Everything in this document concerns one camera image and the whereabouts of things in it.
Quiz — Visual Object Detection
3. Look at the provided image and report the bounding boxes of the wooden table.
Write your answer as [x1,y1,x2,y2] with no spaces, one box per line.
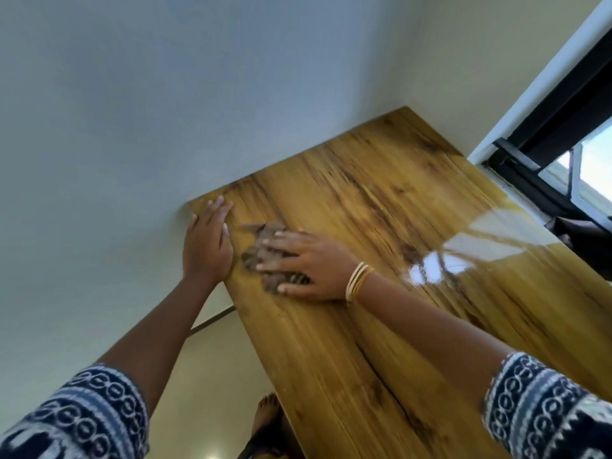
[186,105,612,459]

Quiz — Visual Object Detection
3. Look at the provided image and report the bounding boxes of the black framed window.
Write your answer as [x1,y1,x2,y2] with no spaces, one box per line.
[483,23,612,221]

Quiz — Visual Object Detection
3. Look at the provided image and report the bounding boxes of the blue white patterned top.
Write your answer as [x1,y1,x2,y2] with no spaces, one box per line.
[0,351,612,459]

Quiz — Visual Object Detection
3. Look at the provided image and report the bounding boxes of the person's right hand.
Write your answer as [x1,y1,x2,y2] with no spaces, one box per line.
[256,229,360,302]

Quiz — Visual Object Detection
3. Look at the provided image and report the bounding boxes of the brown leaf-patterned curtain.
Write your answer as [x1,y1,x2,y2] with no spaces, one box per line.
[544,214,612,282]

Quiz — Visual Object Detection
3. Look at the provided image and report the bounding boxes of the gold bangles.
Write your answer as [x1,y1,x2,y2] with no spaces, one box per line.
[345,261,376,304]

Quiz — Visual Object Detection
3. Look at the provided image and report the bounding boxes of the person's left foot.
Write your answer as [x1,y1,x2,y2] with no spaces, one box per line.
[248,392,283,441]

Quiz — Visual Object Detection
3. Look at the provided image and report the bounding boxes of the brown striped cleaning cloth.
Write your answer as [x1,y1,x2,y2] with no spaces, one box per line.
[238,222,312,295]

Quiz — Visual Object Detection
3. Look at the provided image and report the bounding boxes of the person's right forearm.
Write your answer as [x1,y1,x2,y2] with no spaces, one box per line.
[358,274,515,407]

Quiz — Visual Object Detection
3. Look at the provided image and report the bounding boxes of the person's left hand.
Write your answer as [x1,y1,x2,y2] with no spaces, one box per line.
[181,195,235,285]

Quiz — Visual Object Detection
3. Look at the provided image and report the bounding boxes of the person's left forearm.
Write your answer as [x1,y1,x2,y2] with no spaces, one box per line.
[95,277,230,416]

